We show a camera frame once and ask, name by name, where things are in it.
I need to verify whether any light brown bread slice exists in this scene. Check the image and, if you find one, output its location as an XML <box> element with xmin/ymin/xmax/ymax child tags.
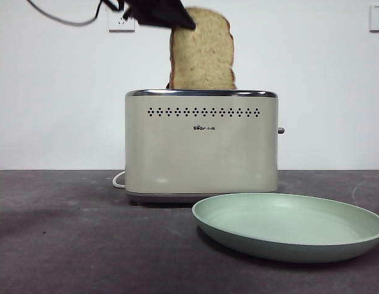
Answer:
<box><xmin>169</xmin><ymin>7</ymin><xmax>238</xmax><ymax>90</ymax></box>

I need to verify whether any pale green round plate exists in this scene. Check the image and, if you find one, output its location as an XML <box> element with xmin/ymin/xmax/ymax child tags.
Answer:
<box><xmin>192</xmin><ymin>192</ymin><xmax>379</xmax><ymax>263</ymax></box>

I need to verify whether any cream two-slot toaster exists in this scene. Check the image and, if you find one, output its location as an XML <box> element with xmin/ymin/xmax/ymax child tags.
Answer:
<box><xmin>124</xmin><ymin>89</ymin><xmax>280</xmax><ymax>205</ymax></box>

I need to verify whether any white wall socket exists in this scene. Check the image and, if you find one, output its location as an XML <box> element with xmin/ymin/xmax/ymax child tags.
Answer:
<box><xmin>369</xmin><ymin>4</ymin><xmax>379</xmax><ymax>32</ymax></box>
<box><xmin>108</xmin><ymin>9</ymin><xmax>136</xmax><ymax>32</ymax></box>

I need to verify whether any thin black cable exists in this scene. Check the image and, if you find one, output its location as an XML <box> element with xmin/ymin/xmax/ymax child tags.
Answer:
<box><xmin>26</xmin><ymin>0</ymin><xmax>130</xmax><ymax>27</ymax></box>

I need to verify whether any white toaster power cord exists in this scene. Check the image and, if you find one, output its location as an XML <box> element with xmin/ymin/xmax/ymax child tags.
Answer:
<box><xmin>111</xmin><ymin>170</ymin><xmax>126</xmax><ymax>189</ymax></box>

